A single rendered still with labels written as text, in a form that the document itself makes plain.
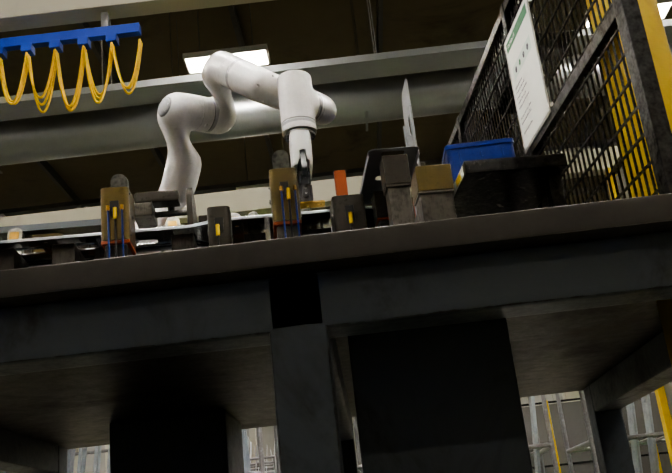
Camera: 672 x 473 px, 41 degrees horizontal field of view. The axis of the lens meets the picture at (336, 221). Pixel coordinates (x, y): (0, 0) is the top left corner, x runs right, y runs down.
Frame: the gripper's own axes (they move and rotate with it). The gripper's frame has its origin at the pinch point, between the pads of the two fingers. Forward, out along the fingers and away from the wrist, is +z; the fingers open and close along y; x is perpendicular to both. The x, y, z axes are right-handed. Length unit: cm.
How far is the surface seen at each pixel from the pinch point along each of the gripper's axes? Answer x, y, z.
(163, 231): -32.8, 5.4, 8.0
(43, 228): -67, -27, -7
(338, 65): 85, -660, -407
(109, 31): -87, -248, -206
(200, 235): -25.0, 0.6, 8.0
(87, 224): -56, -27, -7
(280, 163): -5.7, 17.9, -0.8
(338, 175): 9.6, -15.0, -10.6
